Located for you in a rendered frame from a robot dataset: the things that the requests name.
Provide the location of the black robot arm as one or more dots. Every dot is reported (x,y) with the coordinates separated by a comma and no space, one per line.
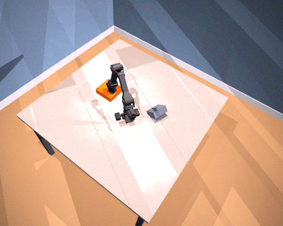
(127,99)

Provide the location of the grey sloped panel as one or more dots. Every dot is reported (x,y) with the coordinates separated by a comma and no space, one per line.
(157,112)

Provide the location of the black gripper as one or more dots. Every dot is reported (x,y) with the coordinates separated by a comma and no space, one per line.
(118,115)

